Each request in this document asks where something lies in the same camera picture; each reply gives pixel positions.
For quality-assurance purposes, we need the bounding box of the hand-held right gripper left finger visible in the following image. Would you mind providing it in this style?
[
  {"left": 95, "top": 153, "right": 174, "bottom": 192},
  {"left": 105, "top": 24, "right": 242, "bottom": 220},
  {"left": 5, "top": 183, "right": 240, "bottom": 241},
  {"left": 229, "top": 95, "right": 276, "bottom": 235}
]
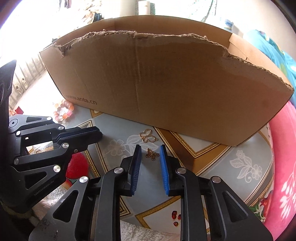
[{"left": 28, "top": 144, "right": 142, "bottom": 241}]

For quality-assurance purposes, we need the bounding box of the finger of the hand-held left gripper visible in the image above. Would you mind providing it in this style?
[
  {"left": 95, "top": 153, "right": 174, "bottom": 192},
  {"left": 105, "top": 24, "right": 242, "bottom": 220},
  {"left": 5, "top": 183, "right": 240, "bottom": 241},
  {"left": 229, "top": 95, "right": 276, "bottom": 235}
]
[
  {"left": 9, "top": 115, "right": 103, "bottom": 139},
  {"left": 14, "top": 133, "right": 103, "bottom": 166}
]

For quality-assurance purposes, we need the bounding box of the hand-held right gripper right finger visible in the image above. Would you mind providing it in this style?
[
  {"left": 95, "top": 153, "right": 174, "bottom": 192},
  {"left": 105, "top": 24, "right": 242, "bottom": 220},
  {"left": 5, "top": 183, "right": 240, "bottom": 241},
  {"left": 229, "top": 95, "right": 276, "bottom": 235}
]
[{"left": 159, "top": 144, "right": 272, "bottom": 241}]

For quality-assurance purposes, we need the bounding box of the bronze butterfly charm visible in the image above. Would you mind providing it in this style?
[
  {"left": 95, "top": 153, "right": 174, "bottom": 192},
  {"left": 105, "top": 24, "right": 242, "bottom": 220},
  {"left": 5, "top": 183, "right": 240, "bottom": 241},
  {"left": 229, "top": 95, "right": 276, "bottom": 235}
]
[{"left": 146, "top": 148, "right": 160, "bottom": 161}]

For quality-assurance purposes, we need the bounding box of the pink orange bead bracelet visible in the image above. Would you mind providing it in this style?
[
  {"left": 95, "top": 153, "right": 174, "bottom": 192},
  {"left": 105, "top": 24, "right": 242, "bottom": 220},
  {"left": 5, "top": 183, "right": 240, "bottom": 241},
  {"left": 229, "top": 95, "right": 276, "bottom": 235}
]
[{"left": 53, "top": 99, "right": 75, "bottom": 121}]

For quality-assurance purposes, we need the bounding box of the gold butterfly outline charm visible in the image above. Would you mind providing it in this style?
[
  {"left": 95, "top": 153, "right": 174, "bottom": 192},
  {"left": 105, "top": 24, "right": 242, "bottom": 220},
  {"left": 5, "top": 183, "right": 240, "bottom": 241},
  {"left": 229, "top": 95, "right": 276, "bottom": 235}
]
[{"left": 139, "top": 128, "right": 158, "bottom": 142}]

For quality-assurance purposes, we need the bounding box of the brown cardboard box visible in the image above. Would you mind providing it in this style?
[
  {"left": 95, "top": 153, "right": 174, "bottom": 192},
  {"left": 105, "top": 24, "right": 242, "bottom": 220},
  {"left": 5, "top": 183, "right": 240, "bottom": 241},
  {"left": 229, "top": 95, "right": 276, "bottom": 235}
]
[{"left": 40, "top": 15, "right": 294, "bottom": 146}]

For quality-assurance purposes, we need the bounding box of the fruit print tablecloth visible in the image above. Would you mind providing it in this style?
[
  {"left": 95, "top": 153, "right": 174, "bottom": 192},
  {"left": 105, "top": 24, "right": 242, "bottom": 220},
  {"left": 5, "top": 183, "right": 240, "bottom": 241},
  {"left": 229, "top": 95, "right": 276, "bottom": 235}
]
[{"left": 30, "top": 102, "right": 274, "bottom": 232}]

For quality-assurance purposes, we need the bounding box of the white fleece clothing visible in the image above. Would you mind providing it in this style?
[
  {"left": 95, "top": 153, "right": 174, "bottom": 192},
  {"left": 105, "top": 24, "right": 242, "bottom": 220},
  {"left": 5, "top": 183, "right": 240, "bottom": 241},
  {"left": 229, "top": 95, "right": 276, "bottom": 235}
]
[{"left": 31, "top": 183, "right": 183, "bottom": 241}]

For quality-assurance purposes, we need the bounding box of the window railing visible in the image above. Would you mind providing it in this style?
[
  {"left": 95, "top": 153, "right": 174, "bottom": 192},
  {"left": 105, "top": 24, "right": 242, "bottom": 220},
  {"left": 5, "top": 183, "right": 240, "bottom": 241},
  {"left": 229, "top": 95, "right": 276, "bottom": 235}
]
[{"left": 9, "top": 56, "right": 47, "bottom": 109}]

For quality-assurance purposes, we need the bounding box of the pink floral blanket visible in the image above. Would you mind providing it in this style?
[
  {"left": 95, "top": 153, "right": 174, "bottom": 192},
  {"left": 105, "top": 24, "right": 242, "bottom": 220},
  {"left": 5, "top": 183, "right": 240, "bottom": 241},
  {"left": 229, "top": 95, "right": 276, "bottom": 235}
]
[{"left": 264, "top": 100, "right": 296, "bottom": 241}]

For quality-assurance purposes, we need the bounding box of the beige paper roll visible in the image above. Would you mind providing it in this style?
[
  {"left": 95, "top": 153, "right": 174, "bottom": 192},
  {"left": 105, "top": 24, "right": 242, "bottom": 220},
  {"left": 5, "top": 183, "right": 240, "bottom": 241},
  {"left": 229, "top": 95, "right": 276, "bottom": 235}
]
[{"left": 137, "top": 0, "right": 151, "bottom": 15}]

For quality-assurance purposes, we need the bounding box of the blue patterned quilt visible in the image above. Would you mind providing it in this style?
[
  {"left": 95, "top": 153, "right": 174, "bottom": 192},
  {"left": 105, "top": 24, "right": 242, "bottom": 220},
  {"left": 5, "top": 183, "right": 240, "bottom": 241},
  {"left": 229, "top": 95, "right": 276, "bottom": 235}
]
[{"left": 243, "top": 29, "right": 296, "bottom": 77}]

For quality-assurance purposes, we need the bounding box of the green floral curtain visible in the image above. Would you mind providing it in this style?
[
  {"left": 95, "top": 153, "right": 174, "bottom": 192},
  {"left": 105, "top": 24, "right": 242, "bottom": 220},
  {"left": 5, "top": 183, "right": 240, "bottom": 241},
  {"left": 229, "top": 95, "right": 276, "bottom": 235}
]
[{"left": 149, "top": 0, "right": 232, "bottom": 24}]

